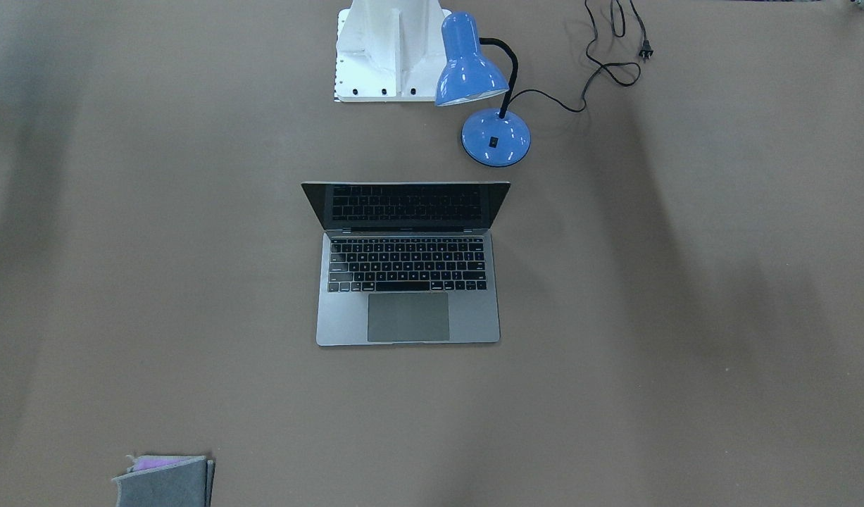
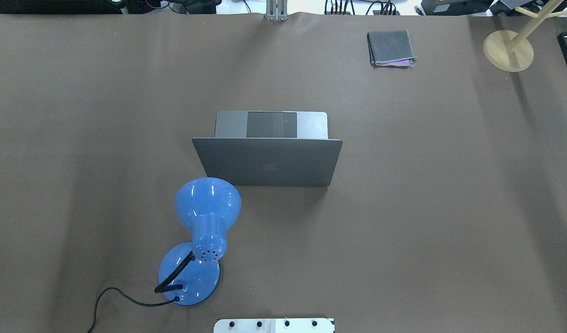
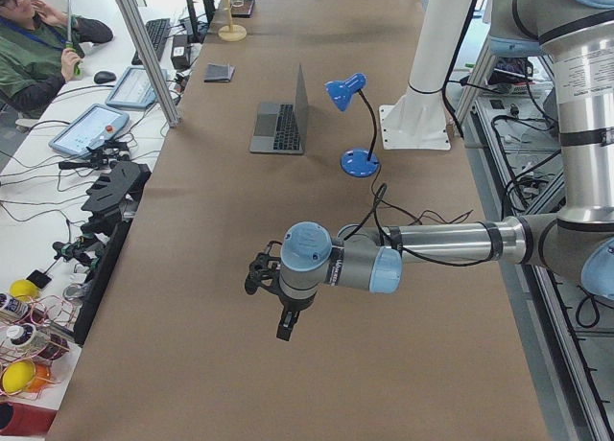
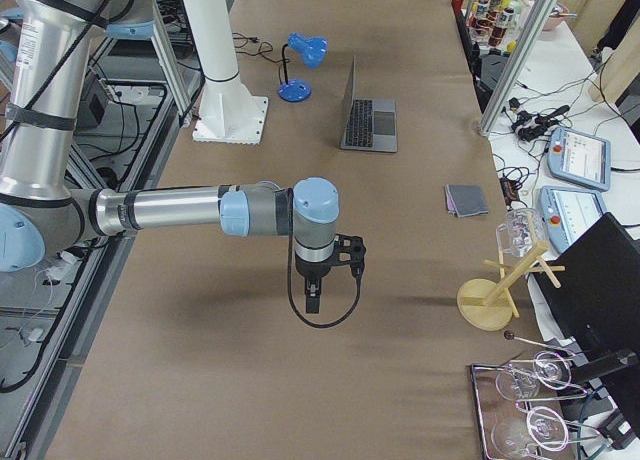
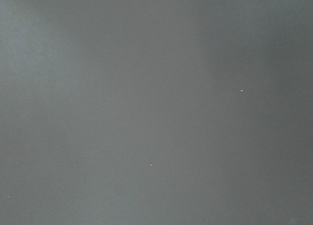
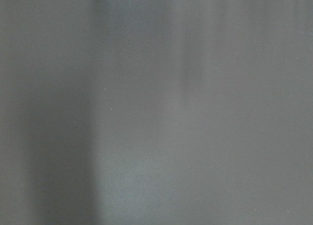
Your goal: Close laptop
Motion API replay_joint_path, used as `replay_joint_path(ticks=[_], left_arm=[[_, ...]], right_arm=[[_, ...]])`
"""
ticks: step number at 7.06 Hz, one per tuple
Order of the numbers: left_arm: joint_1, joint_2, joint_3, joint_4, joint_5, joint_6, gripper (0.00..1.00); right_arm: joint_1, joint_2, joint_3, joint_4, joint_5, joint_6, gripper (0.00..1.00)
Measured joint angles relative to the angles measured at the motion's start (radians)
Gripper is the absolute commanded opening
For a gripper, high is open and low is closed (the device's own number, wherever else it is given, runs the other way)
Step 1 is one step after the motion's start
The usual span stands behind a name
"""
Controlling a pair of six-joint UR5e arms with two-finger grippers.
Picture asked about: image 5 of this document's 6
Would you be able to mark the grey laptop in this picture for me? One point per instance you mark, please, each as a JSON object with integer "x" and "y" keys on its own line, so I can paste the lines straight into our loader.
{"x": 156, "y": 112}

